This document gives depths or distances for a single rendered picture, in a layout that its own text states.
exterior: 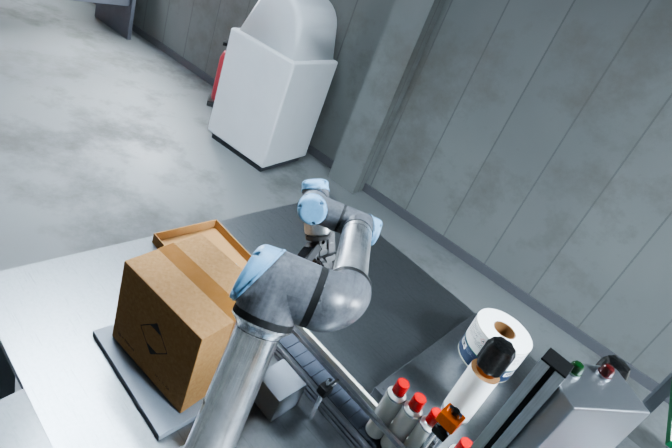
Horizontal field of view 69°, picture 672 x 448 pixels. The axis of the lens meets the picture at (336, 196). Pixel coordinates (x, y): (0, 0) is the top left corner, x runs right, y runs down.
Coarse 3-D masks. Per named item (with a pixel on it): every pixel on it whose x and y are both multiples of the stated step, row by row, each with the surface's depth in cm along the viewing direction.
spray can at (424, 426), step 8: (432, 408) 118; (424, 416) 120; (432, 416) 116; (416, 424) 121; (424, 424) 118; (432, 424) 117; (416, 432) 120; (424, 432) 118; (408, 440) 122; (416, 440) 120; (424, 440) 118
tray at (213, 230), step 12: (180, 228) 177; (192, 228) 181; (204, 228) 186; (216, 228) 189; (156, 240) 169; (168, 240) 174; (180, 240) 176; (216, 240) 183; (228, 240) 185; (228, 252) 180; (240, 252) 181; (240, 264) 177
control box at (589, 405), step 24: (576, 384) 81; (600, 384) 83; (624, 384) 86; (552, 408) 80; (576, 408) 77; (600, 408) 78; (624, 408) 80; (528, 432) 84; (552, 432) 79; (576, 432) 81; (600, 432) 82; (624, 432) 84
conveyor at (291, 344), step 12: (288, 336) 149; (288, 348) 145; (300, 348) 147; (300, 360) 143; (312, 360) 144; (312, 372) 141; (324, 372) 142; (336, 384) 140; (336, 396) 137; (348, 396) 138; (348, 408) 135; (360, 408) 136; (348, 420) 132; (360, 420) 133; (360, 432) 129; (372, 444) 128
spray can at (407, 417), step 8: (408, 400) 123; (416, 400) 118; (424, 400) 119; (408, 408) 120; (416, 408) 119; (400, 416) 122; (408, 416) 120; (416, 416) 119; (392, 424) 124; (400, 424) 122; (408, 424) 120; (400, 432) 122; (408, 432) 122; (384, 440) 127; (400, 440) 124
